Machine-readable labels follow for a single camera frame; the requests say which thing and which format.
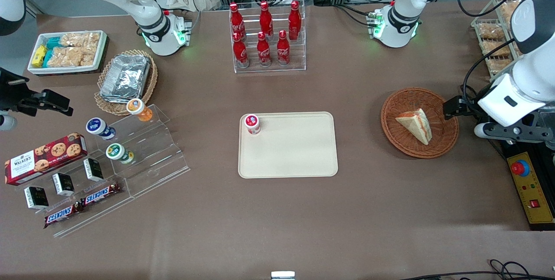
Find Snickers chocolate bar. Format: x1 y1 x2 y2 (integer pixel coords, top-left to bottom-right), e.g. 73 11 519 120
43 202 84 229
80 182 122 208

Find clear acrylic step stand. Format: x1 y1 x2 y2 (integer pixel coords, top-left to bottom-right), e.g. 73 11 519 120
15 155 136 238
102 104 191 199

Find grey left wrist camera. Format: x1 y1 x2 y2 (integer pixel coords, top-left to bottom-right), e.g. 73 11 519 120
474 120 555 150

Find yellow emergency stop box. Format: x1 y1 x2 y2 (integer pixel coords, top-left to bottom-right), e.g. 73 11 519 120
506 152 555 225

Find black cables at table edge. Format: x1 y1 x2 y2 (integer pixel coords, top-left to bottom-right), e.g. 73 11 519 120
399 259 555 280

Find yellow snack packet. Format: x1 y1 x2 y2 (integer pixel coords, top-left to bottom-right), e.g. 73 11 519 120
31 45 48 68

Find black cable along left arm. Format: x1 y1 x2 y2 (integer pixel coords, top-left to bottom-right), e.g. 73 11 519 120
455 0 535 118

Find red-lid yogurt cup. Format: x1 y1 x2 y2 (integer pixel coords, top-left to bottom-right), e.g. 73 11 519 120
244 114 261 136

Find clear bag of rice crackers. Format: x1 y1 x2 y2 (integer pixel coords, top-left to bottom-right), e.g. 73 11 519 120
59 32 101 49
48 47 96 68

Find triangular sandwich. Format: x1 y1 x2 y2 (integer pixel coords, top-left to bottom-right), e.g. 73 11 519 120
395 108 433 145

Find blue-lid yogurt cup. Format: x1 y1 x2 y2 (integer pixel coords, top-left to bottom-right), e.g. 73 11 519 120
85 117 117 141

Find white rectangular snack bin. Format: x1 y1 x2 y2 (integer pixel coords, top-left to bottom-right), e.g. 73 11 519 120
27 30 108 75

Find red Walkers cookie box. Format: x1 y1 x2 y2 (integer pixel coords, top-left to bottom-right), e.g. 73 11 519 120
4 132 88 186

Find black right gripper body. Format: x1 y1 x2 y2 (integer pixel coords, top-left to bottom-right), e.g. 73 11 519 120
0 68 32 112

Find red cola bottle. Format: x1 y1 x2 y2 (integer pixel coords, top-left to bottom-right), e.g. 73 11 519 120
233 32 250 68
288 0 302 41
277 30 291 66
229 3 247 41
257 32 272 68
259 1 274 40

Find stacked aluminium foil containers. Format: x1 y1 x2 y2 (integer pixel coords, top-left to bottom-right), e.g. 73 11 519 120
100 55 151 103

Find round brown wicker basket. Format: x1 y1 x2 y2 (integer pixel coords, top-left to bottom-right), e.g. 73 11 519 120
381 88 460 159

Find orange-lid yogurt cup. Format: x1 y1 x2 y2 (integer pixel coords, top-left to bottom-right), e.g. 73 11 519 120
126 98 153 123

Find white wire shelf rack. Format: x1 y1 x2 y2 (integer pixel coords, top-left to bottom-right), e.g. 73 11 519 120
471 0 535 83

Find clear acrylic bottle rack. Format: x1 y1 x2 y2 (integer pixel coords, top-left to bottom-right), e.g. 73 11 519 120
229 0 307 74

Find oval light wicker basket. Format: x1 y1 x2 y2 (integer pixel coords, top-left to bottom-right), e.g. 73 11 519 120
94 49 158 116

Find small black chocolate box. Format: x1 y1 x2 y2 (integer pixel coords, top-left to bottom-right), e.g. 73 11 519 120
24 186 50 210
52 173 75 197
83 158 104 182

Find clear bag of fried snacks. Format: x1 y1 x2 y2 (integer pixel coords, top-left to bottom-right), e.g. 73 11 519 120
477 22 506 40
488 58 517 75
499 0 522 23
481 39 513 58

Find green-lid yogurt cup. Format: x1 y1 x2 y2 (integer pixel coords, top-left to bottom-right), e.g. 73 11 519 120
105 143 135 165

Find black countertop appliance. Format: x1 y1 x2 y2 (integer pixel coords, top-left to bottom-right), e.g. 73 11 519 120
494 139 555 231

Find beige plastic tray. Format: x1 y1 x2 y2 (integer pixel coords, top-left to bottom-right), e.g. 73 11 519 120
238 111 339 179

